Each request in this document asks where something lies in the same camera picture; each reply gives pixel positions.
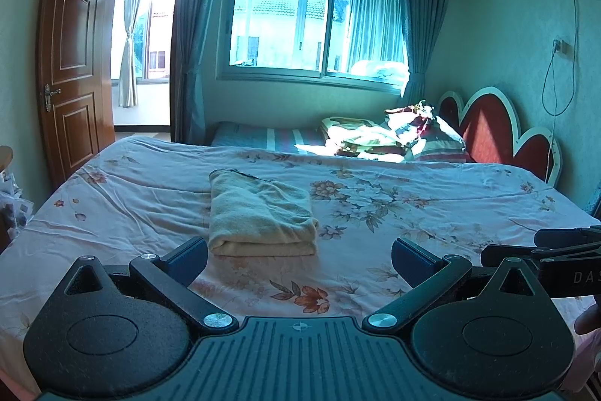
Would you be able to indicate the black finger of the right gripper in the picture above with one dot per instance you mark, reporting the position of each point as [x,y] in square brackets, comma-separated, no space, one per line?
[548,242]

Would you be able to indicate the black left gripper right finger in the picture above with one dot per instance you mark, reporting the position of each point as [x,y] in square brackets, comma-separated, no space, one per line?
[433,281]

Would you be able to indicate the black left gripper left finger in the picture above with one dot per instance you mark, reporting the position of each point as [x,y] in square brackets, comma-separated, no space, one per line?
[166,280]

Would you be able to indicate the cream knitted striped sweater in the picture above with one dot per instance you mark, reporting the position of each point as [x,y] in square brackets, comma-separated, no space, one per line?
[256,217]

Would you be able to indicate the pink floral bed quilt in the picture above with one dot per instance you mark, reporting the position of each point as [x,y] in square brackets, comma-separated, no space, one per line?
[141,195]

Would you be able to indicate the red heart-shaped headboard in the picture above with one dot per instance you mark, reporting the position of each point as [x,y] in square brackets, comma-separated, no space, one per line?
[489,125]

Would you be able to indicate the striped pillow with pillowcase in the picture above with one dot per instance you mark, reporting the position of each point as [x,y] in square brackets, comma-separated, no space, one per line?
[438,142]

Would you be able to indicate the crumpled colourful blanket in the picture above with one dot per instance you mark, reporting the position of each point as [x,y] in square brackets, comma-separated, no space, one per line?
[359,137]

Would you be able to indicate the striped mattress sheet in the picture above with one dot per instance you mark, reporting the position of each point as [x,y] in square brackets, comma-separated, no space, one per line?
[291,141]

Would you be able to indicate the clutter beside bed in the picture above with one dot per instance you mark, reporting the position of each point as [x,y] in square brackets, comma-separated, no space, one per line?
[16,211]

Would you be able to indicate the white balcony curtain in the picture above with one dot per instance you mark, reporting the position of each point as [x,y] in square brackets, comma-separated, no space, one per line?
[127,74]

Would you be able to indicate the brown wooden door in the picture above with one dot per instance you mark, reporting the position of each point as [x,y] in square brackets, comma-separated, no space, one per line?
[74,82]

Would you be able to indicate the teal left curtain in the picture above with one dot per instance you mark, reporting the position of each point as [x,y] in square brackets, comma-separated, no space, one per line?
[191,19]

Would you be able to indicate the wall power socket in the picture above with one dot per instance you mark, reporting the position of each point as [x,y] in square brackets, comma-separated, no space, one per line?
[563,48]

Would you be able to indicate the window with white frame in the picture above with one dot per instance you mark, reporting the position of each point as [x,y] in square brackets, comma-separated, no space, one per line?
[341,42]

